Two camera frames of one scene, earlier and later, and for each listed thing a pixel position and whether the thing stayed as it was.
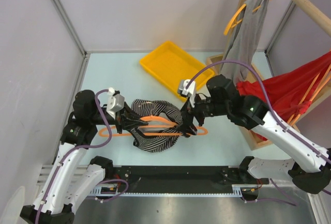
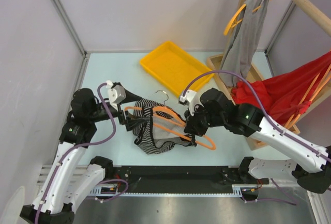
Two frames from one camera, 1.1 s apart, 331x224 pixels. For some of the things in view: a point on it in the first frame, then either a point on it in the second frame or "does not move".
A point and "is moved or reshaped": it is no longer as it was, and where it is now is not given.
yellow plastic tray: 170,63 does not move
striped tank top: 162,132 is moved or reshaped
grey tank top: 245,36 does not move
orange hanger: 151,121 to 202,140
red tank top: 289,88 does not move
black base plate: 162,178 does not move
